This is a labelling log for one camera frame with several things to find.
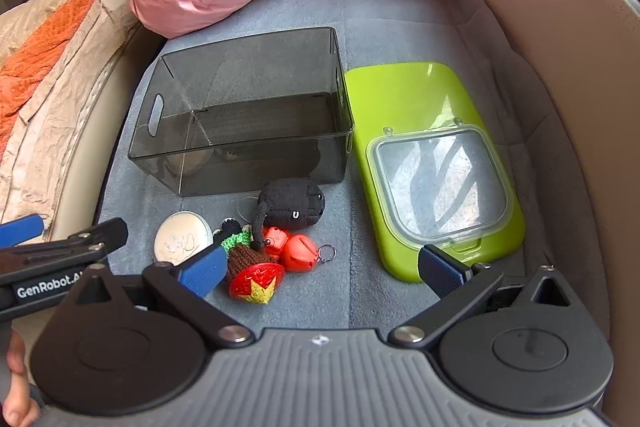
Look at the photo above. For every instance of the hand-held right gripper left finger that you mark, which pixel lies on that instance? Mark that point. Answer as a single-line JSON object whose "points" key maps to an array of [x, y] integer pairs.
{"points": [[202, 269]]}

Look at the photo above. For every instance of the green lid with clear flap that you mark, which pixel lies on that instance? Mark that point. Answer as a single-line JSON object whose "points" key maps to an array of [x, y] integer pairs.
{"points": [[415, 102]]}

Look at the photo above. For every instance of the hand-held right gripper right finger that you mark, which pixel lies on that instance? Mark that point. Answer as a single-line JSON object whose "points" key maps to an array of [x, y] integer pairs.
{"points": [[441, 274]]}

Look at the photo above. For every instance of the grey fleece mat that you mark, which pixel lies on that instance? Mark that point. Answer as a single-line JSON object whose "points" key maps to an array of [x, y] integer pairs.
{"points": [[400, 22]]}

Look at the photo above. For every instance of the green black crochet doll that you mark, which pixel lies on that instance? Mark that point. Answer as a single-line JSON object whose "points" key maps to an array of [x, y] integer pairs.
{"points": [[235, 238]]}

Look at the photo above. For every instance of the crochet strawberry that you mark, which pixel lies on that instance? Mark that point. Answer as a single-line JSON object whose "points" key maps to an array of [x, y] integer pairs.
{"points": [[255, 279]]}

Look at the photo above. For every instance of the black plush toy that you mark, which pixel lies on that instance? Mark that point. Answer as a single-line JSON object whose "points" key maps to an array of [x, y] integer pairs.
{"points": [[292, 202]]}

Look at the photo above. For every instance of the smoky transparent storage box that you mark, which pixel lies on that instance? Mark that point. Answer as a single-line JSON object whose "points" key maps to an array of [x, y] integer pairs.
{"points": [[240, 117]]}

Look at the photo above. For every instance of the person's left hand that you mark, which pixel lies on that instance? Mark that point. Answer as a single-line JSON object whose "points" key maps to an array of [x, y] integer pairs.
{"points": [[14, 387]]}

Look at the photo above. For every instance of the beige orange blanket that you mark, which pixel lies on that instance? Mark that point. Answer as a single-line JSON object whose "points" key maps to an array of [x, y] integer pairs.
{"points": [[45, 72]]}

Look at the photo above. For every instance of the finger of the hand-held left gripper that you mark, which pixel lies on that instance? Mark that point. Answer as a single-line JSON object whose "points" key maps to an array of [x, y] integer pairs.
{"points": [[102, 232], [20, 228]]}

